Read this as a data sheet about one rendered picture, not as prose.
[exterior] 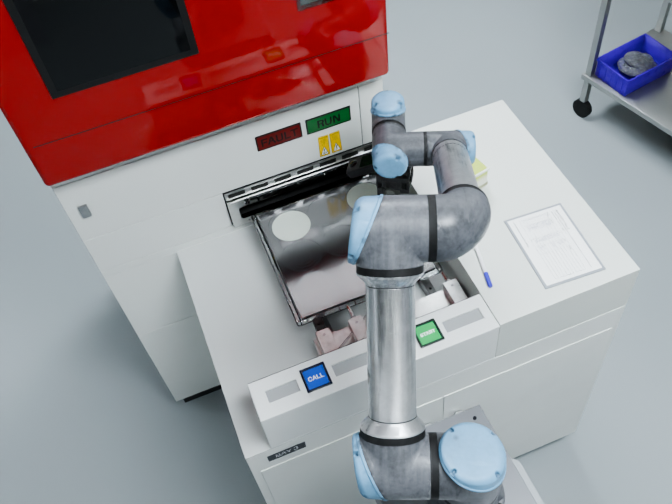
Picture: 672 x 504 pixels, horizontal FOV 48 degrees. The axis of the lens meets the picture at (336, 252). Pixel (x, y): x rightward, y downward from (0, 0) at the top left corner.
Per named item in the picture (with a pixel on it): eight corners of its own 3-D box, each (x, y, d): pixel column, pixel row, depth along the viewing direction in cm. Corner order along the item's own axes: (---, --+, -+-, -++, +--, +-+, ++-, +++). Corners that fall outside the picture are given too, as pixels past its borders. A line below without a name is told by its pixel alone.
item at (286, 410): (257, 412, 171) (246, 384, 160) (475, 326, 180) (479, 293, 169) (270, 448, 166) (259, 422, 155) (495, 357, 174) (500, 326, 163)
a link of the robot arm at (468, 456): (505, 511, 135) (514, 484, 124) (429, 511, 136) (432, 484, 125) (498, 447, 142) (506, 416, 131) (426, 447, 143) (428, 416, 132)
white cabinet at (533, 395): (235, 391, 267) (175, 253, 202) (479, 296, 282) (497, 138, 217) (295, 567, 229) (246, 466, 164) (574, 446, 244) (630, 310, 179)
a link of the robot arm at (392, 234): (439, 514, 129) (437, 195, 121) (352, 513, 130) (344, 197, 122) (434, 482, 141) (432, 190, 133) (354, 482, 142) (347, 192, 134)
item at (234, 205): (232, 223, 202) (225, 200, 195) (383, 170, 209) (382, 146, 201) (234, 228, 201) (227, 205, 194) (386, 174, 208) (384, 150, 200)
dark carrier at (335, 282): (257, 217, 197) (256, 215, 196) (378, 174, 202) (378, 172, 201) (301, 319, 176) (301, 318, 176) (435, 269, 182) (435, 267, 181)
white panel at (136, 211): (101, 270, 200) (41, 166, 168) (384, 171, 212) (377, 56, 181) (104, 279, 198) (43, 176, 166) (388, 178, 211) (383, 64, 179)
